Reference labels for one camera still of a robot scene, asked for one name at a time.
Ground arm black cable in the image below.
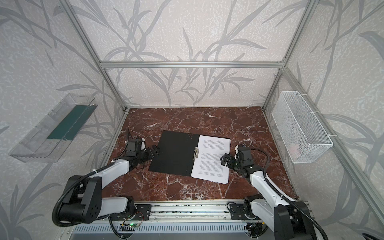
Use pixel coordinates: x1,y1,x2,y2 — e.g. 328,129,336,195
248,148,329,240
51,128,133,228

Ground metal folder clip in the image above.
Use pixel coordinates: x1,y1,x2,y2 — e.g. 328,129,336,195
194,147,199,161

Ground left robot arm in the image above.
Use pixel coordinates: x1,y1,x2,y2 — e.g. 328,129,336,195
52,138,160,227

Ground aluminium front rail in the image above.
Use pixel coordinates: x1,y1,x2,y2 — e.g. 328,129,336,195
111,201,249,222

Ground white wire mesh basket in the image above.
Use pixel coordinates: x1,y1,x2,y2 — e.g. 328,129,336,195
272,91,334,164

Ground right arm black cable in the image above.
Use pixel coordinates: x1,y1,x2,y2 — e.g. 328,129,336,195
248,148,329,240

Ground folder white cover black inside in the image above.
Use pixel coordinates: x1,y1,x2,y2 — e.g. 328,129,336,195
149,131,200,177

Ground printed sheet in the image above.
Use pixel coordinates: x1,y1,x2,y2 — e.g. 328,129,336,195
191,135,231,185

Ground aluminium frame horizontal bar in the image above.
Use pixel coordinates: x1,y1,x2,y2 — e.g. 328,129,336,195
100,61,283,69

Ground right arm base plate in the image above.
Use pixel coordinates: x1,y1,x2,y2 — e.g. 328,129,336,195
226,202,256,221

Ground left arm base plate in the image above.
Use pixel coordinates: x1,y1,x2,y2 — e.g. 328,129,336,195
127,204,152,221

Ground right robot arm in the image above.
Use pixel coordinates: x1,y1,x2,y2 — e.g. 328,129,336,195
220,145,324,240

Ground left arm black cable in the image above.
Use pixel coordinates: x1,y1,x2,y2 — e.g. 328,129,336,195
51,128,133,228

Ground clear plastic wall tray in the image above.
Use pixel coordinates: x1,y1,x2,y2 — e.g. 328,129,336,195
9,94,98,163

